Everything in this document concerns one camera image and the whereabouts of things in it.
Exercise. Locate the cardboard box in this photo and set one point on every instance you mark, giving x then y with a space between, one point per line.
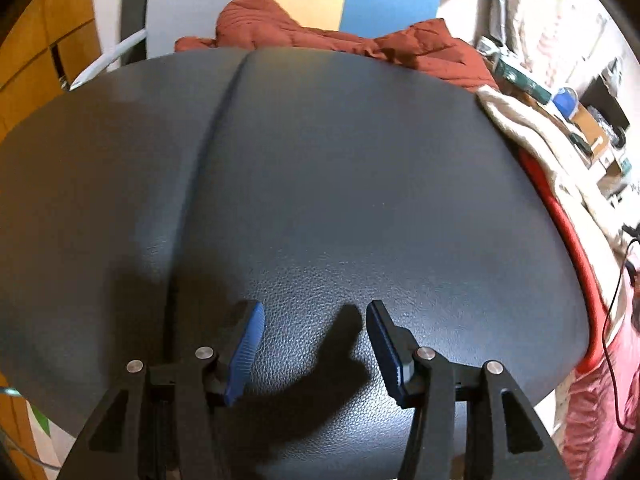
590 130

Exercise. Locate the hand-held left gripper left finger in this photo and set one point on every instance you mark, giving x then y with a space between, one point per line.
245 355

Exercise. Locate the rust red quilted jacket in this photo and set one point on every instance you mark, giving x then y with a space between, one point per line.
260 25

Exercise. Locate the cream knitted sweater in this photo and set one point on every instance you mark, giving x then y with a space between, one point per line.
530 125

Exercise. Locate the black leather seat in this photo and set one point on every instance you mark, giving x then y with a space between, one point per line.
325 160

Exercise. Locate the white metal bar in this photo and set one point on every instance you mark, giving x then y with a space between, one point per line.
107 57

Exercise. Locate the blue tub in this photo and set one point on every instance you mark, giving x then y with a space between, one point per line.
565 102

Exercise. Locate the green box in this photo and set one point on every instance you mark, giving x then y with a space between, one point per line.
520 80

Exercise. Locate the orange wooden door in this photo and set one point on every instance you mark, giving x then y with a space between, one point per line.
40 50

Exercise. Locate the pale patterned curtain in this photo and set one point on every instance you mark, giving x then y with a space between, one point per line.
540 10

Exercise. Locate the red cloth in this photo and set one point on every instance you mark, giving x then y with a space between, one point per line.
575 245

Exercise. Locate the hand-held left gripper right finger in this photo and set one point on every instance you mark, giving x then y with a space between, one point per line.
385 350

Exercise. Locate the pink cloth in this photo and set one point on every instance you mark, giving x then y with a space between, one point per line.
595 410

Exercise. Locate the black chair frame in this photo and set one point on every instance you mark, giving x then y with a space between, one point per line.
132 10

